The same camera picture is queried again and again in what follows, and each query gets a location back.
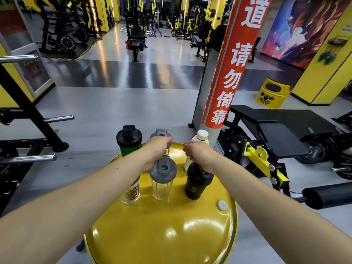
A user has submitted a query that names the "black squat rack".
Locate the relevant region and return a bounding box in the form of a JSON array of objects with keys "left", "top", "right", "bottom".
[{"left": 0, "top": 54, "right": 75, "bottom": 215}]

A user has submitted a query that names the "black foam roller pad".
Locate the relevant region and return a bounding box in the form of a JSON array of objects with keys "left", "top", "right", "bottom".
[{"left": 301, "top": 181, "right": 352, "bottom": 210}]

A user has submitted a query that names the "clear shaker bottle grey lid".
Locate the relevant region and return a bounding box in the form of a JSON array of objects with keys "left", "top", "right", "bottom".
[
  {"left": 150, "top": 155, "right": 177, "bottom": 201},
  {"left": 150, "top": 128, "right": 173, "bottom": 142}
]

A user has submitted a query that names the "person's left hand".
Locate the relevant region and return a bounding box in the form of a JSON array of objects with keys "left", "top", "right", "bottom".
[{"left": 141, "top": 136, "right": 173, "bottom": 170}]

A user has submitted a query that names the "clear bottle with red print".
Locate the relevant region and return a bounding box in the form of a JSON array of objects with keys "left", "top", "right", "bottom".
[{"left": 121, "top": 175, "right": 141, "bottom": 205}]

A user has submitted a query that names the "yellow bench frame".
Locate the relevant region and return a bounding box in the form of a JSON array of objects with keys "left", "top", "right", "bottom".
[{"left": 244, "top": 145, "right": 290, "bottom": 193}]

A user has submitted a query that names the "red banner pillar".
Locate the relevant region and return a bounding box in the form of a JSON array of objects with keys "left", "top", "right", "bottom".
[{"left": 201, "top": 0, "right": 273, "bottom": 130}]

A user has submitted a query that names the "yellow metal drum table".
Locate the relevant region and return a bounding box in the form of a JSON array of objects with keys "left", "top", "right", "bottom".
[{"left": 84, "top": 142, "right": 239, "bottom": 264}]

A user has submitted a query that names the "black plate-loaded gym machine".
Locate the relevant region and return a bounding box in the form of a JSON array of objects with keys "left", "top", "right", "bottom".
[{"left": 35, "top": 0, "right": 103, "bottom": 57}]

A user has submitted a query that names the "grey standing panel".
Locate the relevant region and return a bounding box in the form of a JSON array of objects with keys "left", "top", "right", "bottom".
[{"left": 189, "top": 47, "right": 222, "bottom": 130}]

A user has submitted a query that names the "white bottle with white cap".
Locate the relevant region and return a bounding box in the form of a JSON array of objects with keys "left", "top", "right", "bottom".
[{"left": 184, "top": 129, "right": 210, "bottom": 172}]

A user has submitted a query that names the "green hanging handles rack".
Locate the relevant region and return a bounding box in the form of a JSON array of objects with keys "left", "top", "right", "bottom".
[{"left": 317, "top": 36, "right": 350, "bottom": 65}]

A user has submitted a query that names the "black and yellow cable machine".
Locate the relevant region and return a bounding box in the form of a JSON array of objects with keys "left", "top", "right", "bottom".
[{"left": 122, "top": 0, "right": 163, "bottom": 62}]

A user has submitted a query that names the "yellow barrel bin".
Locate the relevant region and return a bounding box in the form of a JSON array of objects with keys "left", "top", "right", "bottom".
[{"left": 255, "top": 77, "right": 291, "bottom": 110}]

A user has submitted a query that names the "black weight plate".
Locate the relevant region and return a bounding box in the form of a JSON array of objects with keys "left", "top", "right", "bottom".
[
  {"left": 296, "top": 141, "right": 327, "bottom": 164},
  {"left": 329, "top": 133, "right": 352, "bottom": 180}
]

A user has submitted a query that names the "black padded weight bench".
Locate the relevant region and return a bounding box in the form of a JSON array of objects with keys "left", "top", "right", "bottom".
[{"left": 228, "top": 105, "right": 310, "bottom": 160}]

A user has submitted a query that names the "row of yellow gym machines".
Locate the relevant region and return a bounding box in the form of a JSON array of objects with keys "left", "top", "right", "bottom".
[{"left": 164, "top": 0, "right": 213, "bottom": 41}]

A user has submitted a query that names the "black upright seat bench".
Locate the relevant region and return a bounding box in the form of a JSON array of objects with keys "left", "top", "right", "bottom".
[{"left": 191, "top": 20, "right": 226, "bottom": 63}]

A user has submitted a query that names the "person's left forearm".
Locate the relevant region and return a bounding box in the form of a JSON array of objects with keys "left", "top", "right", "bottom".
[{"left": 0, "top": 148, "right": 152, "bottom": 264}]

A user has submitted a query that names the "person's right hand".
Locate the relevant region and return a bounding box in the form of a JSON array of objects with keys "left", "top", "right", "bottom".
[{"left": 183, "top": 141, "right": 218, "bottom": 173}]

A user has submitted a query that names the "green shaker bottle black lid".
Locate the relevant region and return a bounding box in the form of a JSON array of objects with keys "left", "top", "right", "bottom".
[{"left": 116, "top": 125, "right": 143, "bottom": 157}]

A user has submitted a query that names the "person's right forearm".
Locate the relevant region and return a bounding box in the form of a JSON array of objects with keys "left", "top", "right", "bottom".
[{"left": 205, "top": 156, "right": 352, "bottom": 264}]

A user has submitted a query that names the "colourful wall mural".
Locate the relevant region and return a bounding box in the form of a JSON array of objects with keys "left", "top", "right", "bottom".
[{"left": 261, "top": 0, "right": 352, "bottom": 70}]

